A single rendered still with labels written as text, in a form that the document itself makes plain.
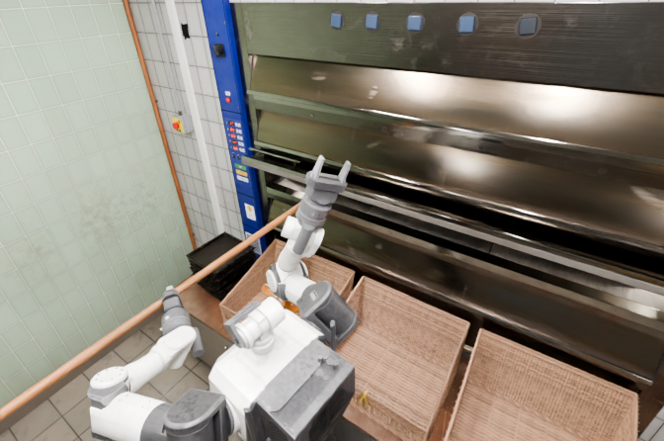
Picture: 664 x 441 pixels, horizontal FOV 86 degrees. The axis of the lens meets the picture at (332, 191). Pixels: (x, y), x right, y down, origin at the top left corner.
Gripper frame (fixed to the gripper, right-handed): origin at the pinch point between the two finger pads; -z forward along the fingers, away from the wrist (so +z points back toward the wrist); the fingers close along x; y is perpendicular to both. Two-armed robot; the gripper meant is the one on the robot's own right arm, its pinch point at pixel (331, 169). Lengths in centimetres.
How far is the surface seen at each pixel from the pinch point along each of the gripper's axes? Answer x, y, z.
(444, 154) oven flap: -54, 19, -5
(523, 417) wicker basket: -106, -45, 74
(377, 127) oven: -35, 40, -2
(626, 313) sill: -105, -42, 12
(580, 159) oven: -71, -14, -26
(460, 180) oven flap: -59, 10, 0
